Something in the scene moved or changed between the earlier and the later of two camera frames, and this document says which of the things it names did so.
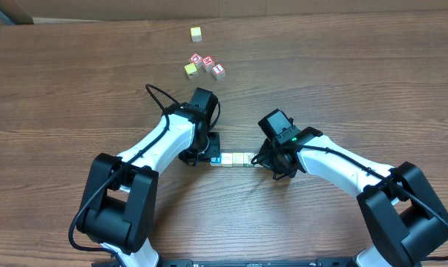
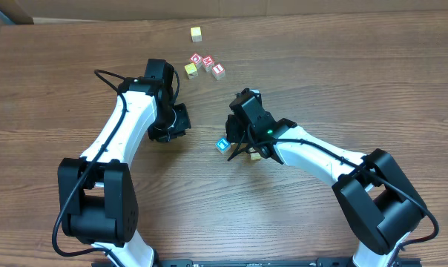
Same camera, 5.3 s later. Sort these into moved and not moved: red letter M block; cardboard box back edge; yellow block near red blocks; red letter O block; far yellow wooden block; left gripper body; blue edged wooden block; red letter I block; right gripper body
Moved: left gripper body; right gripper body; blue edged wooden block
Not moved: red letter I block; red letter O block; yellow block near red blocks; red letter M block; cardboard box back edge; far yellow wooden block
